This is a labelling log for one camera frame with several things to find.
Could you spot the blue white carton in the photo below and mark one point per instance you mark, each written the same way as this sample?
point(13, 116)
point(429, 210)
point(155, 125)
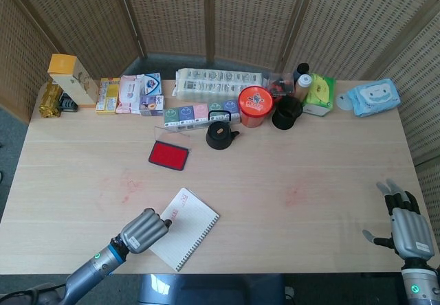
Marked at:
point(153, 83)

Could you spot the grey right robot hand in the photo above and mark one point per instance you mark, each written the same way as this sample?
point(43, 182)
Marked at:
point(410, 231)

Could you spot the black teapot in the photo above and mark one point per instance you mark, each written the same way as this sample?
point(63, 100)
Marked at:
point(218, 136)

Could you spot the dark bottle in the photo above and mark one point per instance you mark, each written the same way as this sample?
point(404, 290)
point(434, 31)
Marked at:
point(302, 68)

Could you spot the light blue wipes pack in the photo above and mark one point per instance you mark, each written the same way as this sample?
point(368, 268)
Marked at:
point(373, 97)

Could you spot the large clear-wrapped tissue pack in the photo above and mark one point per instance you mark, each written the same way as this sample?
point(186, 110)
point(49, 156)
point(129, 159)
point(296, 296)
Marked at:
point(213, 83)

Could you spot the pink wet wipes pack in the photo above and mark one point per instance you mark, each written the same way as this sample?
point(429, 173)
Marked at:
point(129, 93)

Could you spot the yellow flat box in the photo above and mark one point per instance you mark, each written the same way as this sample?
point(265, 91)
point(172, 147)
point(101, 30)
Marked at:
point(107, 97)

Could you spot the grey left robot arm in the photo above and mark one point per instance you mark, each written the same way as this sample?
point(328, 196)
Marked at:
point(93, 270)

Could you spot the dark robot torso base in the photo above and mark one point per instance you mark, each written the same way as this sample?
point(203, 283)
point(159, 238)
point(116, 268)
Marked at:
point(206, 289)

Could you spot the tall cream orange-topped box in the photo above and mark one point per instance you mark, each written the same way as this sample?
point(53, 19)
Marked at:
point(74, 85)

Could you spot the white spiral lined notebook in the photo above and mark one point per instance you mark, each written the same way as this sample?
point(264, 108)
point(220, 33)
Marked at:
point(192, 229)

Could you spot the small purple box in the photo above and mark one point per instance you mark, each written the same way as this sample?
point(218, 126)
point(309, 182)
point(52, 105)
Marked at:
point(152, 105)

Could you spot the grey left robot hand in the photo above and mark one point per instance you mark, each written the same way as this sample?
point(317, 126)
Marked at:
point(142, 231)

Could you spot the colourful pocket tissue multipack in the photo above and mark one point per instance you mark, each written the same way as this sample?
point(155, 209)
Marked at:
point(185, 114)

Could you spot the white-capped brown bottle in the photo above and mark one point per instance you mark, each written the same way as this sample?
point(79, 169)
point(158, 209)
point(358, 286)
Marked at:
point(303, 87)

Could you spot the woven folding screen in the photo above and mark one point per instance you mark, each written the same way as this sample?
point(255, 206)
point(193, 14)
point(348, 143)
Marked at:
point(247, 16)

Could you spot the red ink pad clear lid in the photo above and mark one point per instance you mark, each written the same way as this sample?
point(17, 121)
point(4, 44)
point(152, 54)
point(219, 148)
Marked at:
point(168, 154)

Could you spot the clear plastic food box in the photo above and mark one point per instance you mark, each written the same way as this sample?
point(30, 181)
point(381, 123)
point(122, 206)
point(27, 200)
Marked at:
point(280, 85)

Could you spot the black mesh pen cup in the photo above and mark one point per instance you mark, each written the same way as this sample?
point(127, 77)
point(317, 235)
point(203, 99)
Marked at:
point(285, 116)

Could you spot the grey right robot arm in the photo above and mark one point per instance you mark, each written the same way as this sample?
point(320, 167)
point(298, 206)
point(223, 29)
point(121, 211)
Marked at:
point(419, 286)

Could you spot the green tissue pack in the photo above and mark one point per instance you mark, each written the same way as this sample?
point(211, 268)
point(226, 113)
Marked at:
point(321, 93)

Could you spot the orange lidded tub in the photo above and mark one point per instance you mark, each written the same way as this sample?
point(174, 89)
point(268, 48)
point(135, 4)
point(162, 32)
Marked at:
point(256, 104)

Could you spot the gold foil package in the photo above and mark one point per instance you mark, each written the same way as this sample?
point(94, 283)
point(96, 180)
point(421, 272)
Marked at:
point(49, 100)

